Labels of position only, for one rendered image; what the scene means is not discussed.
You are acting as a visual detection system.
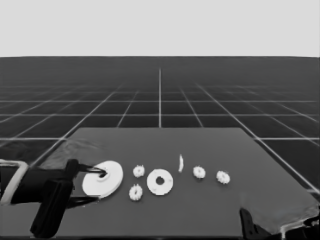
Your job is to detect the large thick white disc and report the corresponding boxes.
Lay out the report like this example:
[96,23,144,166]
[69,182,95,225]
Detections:
[81,160,124,200]

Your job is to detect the small white toothed gear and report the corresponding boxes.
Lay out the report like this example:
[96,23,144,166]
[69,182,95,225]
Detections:
[128,183,144,202]
[192,165,207,180]
[215,170,231,185]
[132,164,146,179]

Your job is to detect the white round carrier with pins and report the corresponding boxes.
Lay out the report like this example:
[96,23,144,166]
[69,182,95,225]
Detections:
[146,168,174,197]

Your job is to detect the small white T-shaped piece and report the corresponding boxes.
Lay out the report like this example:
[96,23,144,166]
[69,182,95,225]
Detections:
[177,153,185,174]

